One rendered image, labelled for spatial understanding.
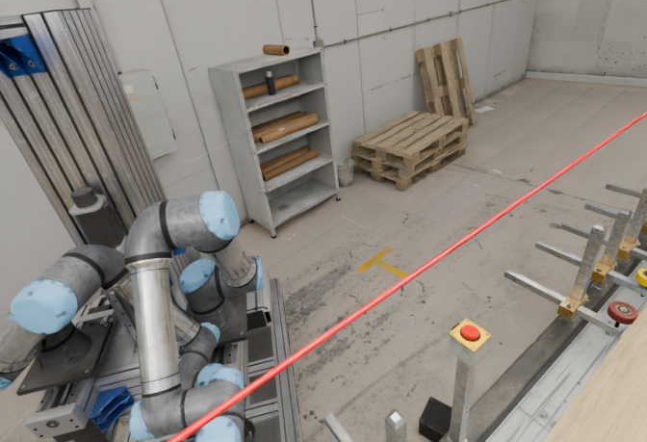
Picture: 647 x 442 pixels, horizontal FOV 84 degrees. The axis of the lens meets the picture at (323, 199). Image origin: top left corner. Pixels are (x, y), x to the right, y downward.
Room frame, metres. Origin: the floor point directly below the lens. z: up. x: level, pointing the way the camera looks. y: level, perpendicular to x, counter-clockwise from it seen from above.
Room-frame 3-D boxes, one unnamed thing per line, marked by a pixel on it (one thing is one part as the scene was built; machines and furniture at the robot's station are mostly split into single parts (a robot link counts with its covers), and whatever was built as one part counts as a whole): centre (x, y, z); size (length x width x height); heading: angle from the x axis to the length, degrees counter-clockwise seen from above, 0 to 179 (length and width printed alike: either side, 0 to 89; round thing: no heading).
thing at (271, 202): (3.26, 0.31, 0.78); 0.90 x 0.45 x 1.55; 127
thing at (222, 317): (0.92, 0.44, 1.09); 0.15 x 0.15 x 0.10
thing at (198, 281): (0.92, 0.43, 1.21); 0.13 x 0.12 x 0.14; 96
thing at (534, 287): (0.99, -0.88, 0.80); 0.44 x 0.03 x 0.04; 32
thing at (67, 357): (0.85, 0.93, 1.09); 0.15 x 0.15 x 0.10
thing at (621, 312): (0.82, -0.98, 0.85); 0.08 x 0.08 x 0.11
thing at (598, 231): (0.97, -0.94, 0.93); 0.04 x 0.04 x 0.48; 32
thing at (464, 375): (0.58, -0.31, 0.93); 0.05 x 0.05 x 0.45; 32
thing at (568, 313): (0.95, -0.92, 0.80); 0.14 x 0.06 x 0.05; 122
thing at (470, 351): (0.58, -0.31, 1.18); 0.07 x 0.07 x 0.08; 32
